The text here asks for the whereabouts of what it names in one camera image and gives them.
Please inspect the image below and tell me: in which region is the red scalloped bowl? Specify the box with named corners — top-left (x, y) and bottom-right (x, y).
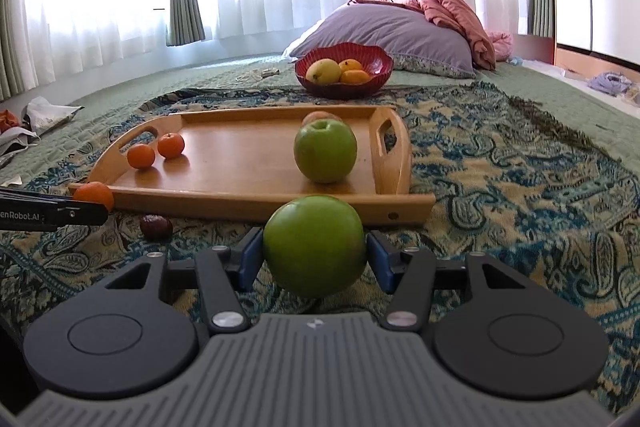
top-left (294, 43), bottom-right (394, 98)

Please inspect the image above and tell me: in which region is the pale blue cloth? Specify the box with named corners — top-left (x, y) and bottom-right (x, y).
top-left (587, 72), bottom-right (634, 96)

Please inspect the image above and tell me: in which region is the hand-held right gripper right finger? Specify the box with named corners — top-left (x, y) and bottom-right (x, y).
top-left (367, 230), bottom-right (533, 333)

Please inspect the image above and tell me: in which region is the purple pillow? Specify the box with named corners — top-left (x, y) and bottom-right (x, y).
top-left (287, 0), bottom-right (477, 79)

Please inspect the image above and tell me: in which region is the blue paisley patterned blanket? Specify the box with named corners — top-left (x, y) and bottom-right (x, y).
top-left (0, 82), bottom-right (640, 414)

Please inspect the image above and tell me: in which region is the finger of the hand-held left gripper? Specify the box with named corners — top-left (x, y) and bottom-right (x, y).
top-left (0, 188), bottom-right (109, 227)

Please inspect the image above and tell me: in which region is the small tangerine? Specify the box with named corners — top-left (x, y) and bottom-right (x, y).
top-left (126, 143), bottom-right (156, 170)
top-left (157, 132), bottom-right (186, 159)
top-left (73, 182), bottom-right (116, 212)

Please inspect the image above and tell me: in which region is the green apple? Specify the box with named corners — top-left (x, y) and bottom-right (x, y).
top-left (293, 119), bottom-right (359, 184)
top-left (262, 195), bottom-right (368, 299)

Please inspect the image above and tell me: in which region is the green quilted bedspread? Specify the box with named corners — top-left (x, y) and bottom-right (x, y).
top-left (0, 52), bottom-right (640, 188)

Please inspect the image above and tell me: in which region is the pink quilt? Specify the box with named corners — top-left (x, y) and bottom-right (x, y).
top-left (411, 0), bottom-right (497, 70)

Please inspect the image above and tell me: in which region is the wooden bed frame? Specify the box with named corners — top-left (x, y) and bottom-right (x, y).
top-left (512, 32), bottom-right (640, 84)

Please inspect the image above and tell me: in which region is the large speckled orange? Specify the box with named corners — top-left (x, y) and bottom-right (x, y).
top-left (301, 110), bottom-right (344, 126)

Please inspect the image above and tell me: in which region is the yellow mango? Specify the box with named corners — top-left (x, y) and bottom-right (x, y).
top-left (305, 58), bottom-right (343, 84)

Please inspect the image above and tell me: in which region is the wooden serving tray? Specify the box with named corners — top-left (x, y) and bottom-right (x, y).
top-left (68, 105), bottom-right (437, 228)

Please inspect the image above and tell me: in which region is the crumpled grey paper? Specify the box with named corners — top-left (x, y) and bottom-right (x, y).
top-left (0, 127), bottom-right (41, 168)

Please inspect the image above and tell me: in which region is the light pink cloth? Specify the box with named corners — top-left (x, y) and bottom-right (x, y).
top-left (487, 31), bottom-right (514, 60)

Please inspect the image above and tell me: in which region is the dark brown date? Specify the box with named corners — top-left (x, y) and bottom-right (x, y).
top-left (139, 215), bottom-right (174, 240)

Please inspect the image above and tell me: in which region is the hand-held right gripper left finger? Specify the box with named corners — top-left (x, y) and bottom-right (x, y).
top-left (102, 227), bottom-right (264, 335)

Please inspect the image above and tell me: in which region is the green side curtain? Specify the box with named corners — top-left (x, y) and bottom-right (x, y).
top-left (0, 0), bottom-right (41, 102)

